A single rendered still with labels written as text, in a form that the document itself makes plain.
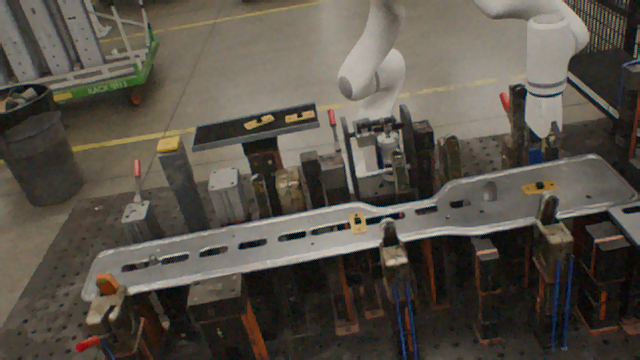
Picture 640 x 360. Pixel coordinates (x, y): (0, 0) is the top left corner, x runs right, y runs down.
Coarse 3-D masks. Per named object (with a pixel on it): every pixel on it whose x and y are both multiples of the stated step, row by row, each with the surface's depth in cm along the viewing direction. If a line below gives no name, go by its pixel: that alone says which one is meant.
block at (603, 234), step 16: (592, 224) 130; (608, 224) 129; (592, 240) 127; (608, 240) 125; (624, 240) 124; (592, 256) 128; (608, 256) 124; (624, 256) 124; (592, 272) 130; (608, 272) 127; (624, 272) 127; (592, 288) 133; (608, 288) 131; (592, 304) 134; (608, 304) 133; (592, 320) 136; (608, 320) 136
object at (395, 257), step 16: (400, 240) 127; (384, 256) 124; (400, 256) 123; (384, 272) 129; (400, 272) 123; (400, 288) 126; (400, 304) 130; (400, 320) 132; (400, 336) 135; (416, 336) 136; (400, 352) 138; (416, 352) 138
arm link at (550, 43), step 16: (544, 16) 118; (560, 16) 117; (528, 32) 119; (544, 32) 115; (560, 32) 115; (528, 48) 121; (544, 48) 117; (560, 48) 117; (576, 48) 121; (528, 64) 122; (544, 64) 119; (560, 64) 119; (544, 80) 121; (560, 80) 121
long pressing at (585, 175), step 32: (576, 160) 148; (448, 192) 146; (480, 192) 144; (512, 192) 142; (576, 192) 137; (608, 192) 135; (256, 224) 149; (288, 224) 147; (320, 224) 145; (416, 224) 138; (448, 224) 136; (480, 224) 134; (512, 224) 132; (128, 256) 147; (160, 256) 145; (192, 256) 143; (224, 256) 141; (256, 256) 138; (288, 256) 136; (320, 256) 135; (96, 288) 139; (128, 288) 137; (160, 288) 136
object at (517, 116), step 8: (512, 88) 142; (520, 88) 140; (512, 96) 143; (520, 96) 141; (512, 104) 144; (520, 104) 145; (512, 112) 145; (520, 112) 146; (512, 120) 146; (520, 120) 147; (512, 128) 148; (520, 128) 148; (512, 136) 149
